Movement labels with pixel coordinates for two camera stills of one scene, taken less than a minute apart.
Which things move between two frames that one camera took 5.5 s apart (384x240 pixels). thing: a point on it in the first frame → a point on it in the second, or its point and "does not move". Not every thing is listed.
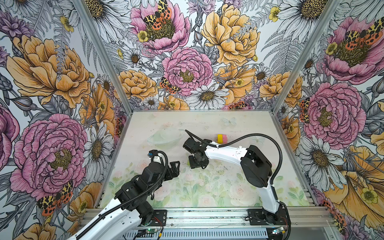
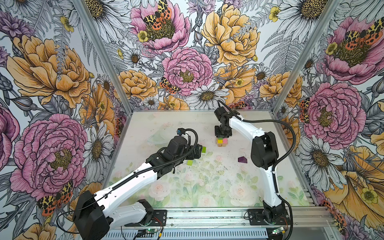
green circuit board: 152,230 does not move
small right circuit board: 278,230 does not move
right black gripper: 192,164 → 218,134
